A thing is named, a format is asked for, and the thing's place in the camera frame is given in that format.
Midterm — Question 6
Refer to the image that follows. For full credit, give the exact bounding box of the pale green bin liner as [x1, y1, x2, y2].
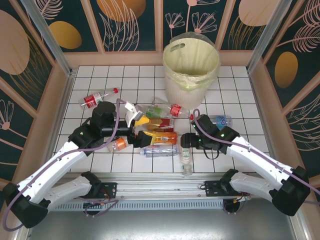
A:
[162, 31, 222, 92]

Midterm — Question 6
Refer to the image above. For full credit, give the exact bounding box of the orange drink bottle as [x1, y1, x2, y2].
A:
[149, 131, 179, 146]

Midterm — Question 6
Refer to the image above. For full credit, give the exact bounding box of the aluminium side rail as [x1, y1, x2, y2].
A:
[249, 71, 273, 156]
[56, 73, 76, 133]

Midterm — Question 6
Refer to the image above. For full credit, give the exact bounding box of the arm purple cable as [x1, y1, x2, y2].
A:
[4, 98, 127, 230]
[191, 108, 320, 206]

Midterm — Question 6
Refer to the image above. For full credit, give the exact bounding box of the red label cola bottle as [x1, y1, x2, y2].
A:
[78, 86, 120, 111]
[169, 103, 195, 120]

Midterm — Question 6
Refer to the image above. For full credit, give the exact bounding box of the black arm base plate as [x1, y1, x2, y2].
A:
[204, 179, 226, 199]
[99, 181, 118, 200]

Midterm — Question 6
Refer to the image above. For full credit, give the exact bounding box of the clear unlabelled plastic bottle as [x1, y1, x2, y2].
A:
[151, 98, 173, 112]

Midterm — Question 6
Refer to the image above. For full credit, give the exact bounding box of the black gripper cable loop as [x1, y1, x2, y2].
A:
[203, 147, 221, 160]

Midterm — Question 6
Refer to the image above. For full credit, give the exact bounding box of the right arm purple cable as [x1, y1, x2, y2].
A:
[191, 108, 320, 206]

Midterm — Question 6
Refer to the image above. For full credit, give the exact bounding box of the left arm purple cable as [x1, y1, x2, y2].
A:
[4, 98, 127, 230]

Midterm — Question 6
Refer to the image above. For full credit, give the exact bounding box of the clear water bottle blue cap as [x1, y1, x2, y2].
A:
[139, 144, 180, 158]

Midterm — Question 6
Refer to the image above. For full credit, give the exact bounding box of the aluminium corner post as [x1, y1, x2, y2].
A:
[246, 0, 294, 74]
[21, 0, 76, 76]

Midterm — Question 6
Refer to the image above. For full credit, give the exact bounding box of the aluminium rail frame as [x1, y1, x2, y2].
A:
[57, 171, 276, 202]

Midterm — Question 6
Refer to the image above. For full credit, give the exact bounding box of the white plastic waste bin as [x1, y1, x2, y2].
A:
[162, 31, 221, 110]

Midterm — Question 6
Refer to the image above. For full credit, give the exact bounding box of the clear bottle orange label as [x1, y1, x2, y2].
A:
[106, 136, 129, 154]

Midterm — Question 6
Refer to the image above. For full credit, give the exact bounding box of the clear bottle white green label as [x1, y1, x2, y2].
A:
[178, 146, 194, 176]

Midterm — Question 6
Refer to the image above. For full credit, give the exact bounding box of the blue label water bottle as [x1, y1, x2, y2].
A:
[209, 114, 234, 131]

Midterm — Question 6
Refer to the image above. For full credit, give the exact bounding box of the slotted grey cable duct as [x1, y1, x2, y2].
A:
[53, 201, 242, 212]

